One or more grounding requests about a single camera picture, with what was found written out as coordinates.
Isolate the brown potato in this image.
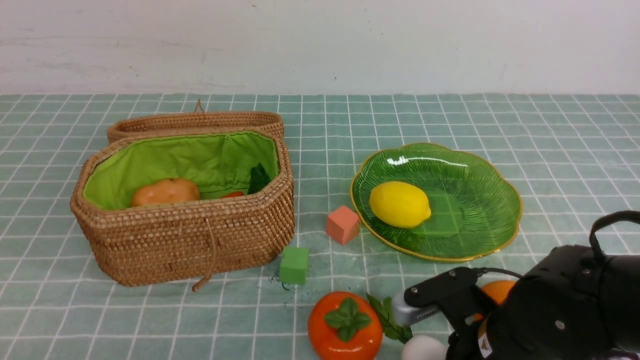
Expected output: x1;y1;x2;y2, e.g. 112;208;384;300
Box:
130;177;201;207

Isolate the woven wicker basket lid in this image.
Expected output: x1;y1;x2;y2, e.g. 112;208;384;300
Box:
106;100;285;144

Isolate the black cable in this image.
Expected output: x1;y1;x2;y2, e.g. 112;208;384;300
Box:
472;210;640;279

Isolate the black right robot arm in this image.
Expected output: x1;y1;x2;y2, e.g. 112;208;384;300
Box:
446;245;639;360

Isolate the orange persimmon with green calyx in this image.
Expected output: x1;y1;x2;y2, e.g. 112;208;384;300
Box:
307;291;384;360

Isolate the orange foam cube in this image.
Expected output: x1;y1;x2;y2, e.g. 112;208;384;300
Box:
325;205;361;246

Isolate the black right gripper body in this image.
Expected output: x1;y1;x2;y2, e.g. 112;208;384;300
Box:
442;295;501;360

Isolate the yellow lemon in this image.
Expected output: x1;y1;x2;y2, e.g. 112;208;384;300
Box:
368;181;432;229

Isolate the green foam cube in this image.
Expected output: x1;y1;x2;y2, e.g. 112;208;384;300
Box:
279;246;310;285

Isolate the green glass leaf plate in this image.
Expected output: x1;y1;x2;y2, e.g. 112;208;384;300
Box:
349;142;524;262

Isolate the red carrot with green leaves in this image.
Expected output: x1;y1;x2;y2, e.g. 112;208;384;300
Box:
221;162;271;199

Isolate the woven wicker basket green lining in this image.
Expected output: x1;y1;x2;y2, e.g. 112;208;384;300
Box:
70;127;296;292

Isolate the orange yellow mango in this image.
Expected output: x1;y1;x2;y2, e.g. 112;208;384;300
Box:
469;280;518;350

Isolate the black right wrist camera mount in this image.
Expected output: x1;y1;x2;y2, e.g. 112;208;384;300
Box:
391;267;498;331

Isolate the white radish with green leaves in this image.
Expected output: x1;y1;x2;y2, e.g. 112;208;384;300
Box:
366;293;447;360

